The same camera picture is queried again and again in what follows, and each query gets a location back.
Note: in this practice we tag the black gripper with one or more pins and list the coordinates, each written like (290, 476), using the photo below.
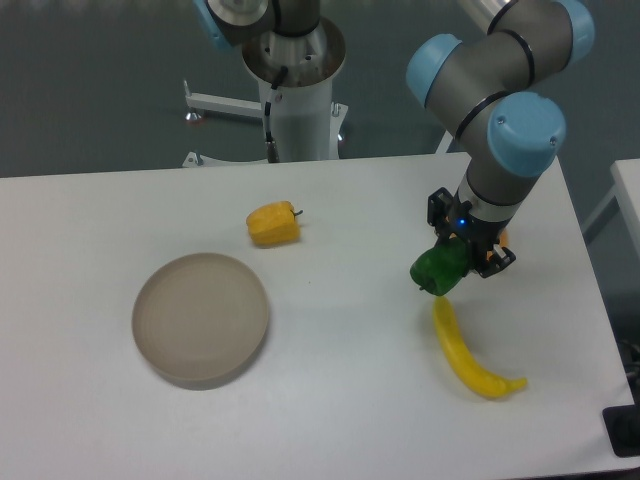
(451, 218)

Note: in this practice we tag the green bell pepper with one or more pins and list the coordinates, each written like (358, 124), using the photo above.
(439, 269)

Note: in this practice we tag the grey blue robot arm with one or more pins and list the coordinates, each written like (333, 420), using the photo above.
(481, 93)

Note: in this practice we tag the yellow bell pepper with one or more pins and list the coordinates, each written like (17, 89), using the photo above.
(273, 224)

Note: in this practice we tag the beige round plate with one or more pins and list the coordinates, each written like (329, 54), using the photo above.
(201, 320)

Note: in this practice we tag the orange bread wedge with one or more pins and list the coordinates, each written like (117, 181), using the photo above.
(504, 240)

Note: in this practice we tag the yellow banana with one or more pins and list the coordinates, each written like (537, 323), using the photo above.
(471, 373)

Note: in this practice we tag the white side table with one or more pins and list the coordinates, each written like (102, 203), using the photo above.
(622, 197)

